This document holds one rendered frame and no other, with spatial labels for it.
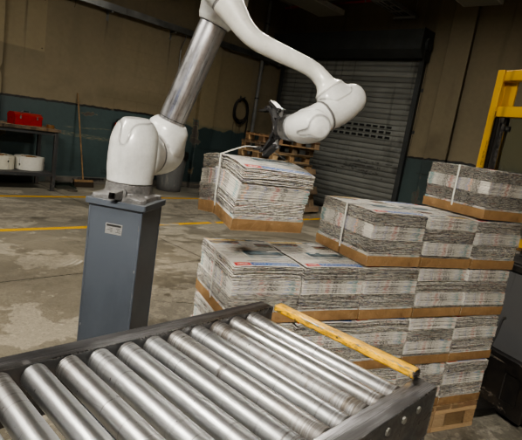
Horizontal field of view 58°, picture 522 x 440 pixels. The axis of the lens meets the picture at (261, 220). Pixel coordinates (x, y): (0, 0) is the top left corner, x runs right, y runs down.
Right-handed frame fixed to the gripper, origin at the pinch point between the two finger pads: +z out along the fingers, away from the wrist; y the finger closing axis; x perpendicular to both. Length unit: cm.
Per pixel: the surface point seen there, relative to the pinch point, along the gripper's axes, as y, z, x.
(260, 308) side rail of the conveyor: 54, -47, -15
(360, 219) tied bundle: 30, -10, 46
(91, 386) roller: 58, -78, -65
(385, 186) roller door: 10, 533, 537
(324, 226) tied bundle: 37, 15, 46
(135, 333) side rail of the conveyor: 56, -59, -53
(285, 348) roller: 57, -70, -20
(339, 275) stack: 52, -16, 35
